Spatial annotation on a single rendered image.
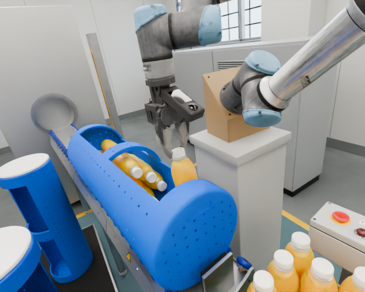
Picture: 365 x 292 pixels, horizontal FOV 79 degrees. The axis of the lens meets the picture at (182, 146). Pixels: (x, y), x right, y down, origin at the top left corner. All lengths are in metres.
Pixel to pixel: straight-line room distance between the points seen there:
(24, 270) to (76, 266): 1.01
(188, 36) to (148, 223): 0.42
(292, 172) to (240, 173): 1.48
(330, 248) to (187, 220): 0.37
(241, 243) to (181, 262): 0.58
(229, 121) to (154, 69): 0.47
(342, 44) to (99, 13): 5.32
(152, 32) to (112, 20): 5.19
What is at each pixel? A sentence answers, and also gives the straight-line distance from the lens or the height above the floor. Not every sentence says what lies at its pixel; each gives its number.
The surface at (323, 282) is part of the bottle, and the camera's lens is 0.60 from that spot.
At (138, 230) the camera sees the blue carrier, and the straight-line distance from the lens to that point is 0.59.
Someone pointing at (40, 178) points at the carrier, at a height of 0.96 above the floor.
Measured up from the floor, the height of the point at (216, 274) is 1.03.
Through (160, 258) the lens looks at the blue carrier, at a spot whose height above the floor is 1.13.
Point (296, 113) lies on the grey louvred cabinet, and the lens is 2.11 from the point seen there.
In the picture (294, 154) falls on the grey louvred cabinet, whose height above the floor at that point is 0.50.
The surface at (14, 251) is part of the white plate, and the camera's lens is 0.93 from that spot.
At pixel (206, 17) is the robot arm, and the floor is 1.59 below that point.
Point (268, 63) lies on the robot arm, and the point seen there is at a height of 1.45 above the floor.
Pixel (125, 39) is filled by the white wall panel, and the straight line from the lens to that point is 5.76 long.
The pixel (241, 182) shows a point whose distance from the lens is 0.93.
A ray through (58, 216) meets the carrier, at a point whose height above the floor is 0.68.
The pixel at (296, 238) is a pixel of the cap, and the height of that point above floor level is 1.11.
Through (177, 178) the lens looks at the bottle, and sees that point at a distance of 0.62.
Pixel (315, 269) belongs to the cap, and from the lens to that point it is 0.58.
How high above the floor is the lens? 1.55
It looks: 25 degrees down
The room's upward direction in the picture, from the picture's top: 9 degrees counter-clockwise
